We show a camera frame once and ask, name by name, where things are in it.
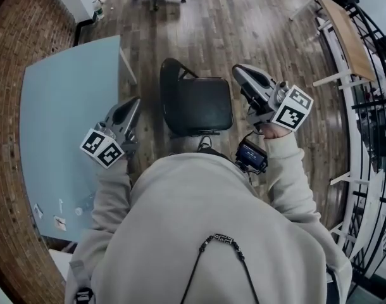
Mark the black metal railing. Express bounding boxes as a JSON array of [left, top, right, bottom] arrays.
[[316, 0, 386, 280]]

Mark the clear plastic water bottle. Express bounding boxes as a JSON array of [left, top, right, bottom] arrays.
[[91, 0, 105, 21]]

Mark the black chest-mounted screen device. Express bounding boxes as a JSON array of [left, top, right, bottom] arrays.
[[235, 137, 269, 174]]

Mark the person's right forearm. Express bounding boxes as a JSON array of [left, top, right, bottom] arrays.
[[262, 127, 322, 223]]

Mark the wooden desk with white legs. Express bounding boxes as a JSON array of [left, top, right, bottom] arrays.
[[289, 0, 377, 88]]

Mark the black folding chair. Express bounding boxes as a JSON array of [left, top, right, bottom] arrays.
[[159, 57, 235, 139]]

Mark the person's left forearm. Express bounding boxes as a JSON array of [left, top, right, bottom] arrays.
[[90, 156, 134, 234]]

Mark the person's beige sweatshirt torso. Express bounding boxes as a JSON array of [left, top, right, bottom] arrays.
[[63, 152, 354, 304]]

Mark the black cable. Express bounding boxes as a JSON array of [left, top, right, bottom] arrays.
[[197, 134, 213, 153]]

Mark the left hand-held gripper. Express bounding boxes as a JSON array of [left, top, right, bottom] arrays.
[[80, 96, 142, 170]]

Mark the black beaded cord necklace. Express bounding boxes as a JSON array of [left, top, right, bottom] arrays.
[[179, 232, 261, 304]]

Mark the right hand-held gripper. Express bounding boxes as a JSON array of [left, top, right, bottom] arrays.
[[232, 63, 314, 133]]

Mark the white bench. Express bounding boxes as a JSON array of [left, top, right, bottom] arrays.
[[328, 168, 385, 261]]

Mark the white paper scrap with mark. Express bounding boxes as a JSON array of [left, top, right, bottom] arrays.
[[53, 215, 68, 232]]

